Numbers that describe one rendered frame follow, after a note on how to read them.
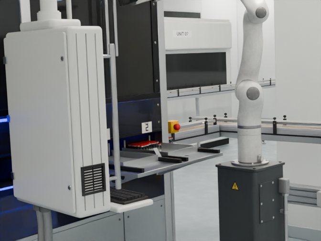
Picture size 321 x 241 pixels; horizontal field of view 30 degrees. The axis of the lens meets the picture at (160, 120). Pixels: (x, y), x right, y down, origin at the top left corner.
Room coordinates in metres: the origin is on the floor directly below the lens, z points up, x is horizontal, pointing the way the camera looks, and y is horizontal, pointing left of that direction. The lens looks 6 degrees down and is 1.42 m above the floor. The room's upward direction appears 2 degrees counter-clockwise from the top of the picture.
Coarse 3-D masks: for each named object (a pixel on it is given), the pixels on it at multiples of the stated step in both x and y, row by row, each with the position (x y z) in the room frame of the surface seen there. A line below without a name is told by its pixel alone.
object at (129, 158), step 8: (112, 152) 3.29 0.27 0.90; (120, 152) 3.25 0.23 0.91; (128, 152) 3.21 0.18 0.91; (136, 152) 3.18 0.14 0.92; (112, 160) 3.14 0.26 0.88; (120, 160) 3.13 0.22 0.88; (128, 160) 3.12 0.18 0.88; (136, 160) 2.95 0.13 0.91; (144, 160) 3.00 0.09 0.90; (152, 160) 3.04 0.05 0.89
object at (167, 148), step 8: (168, 144) 3.47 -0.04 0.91; (176, 144) 3.43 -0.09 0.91; (184, 144) 3.39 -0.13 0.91; (144, 152) 3.25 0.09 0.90; (152, 152) 3.21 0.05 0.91; (160, 152) 3.17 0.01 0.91; (168, 152) 3.14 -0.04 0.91; (176, 152) 3.19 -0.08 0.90; (184, 152) 3.25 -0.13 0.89; (192, 152) 3.30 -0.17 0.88
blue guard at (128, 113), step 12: (108, 108) 3.18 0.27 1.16; (120, 108) 3.25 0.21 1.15; (132, 108) 3.32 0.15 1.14; (144, 108) 3.40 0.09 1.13; (156, 108) 3.48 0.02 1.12; (0, 120) 2.67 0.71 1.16; (108, 120) 3.18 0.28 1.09; (120, 120) 3.25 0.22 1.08; (132, 120) 3.32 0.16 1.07; (144, 120) 3.40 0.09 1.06; (156, 120) 3.47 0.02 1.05; (0, 132) 2.67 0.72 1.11; (120, 132) 3.24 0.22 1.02; (132, 132) 3.32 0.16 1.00; (0, 144) 2.66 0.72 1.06; (0, 156) 2.66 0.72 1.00
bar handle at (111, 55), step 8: (112, 48) 2.44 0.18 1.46; (104, 56) 2.41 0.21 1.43; (112, 56) 2.43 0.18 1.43; (112, 64) 2.43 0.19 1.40; (112, 72) 2.43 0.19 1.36; (112, 80) 2.43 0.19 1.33; (112, 88) 2.44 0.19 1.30; (112, 96) 2.44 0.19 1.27; (112, 104) 2.44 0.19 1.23; (112, 112) 2.44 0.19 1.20; (112, 120) 2.44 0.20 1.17; (112, 176) 2.43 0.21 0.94; (120, 176) 2.44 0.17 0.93; (120, 184) 2.44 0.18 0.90
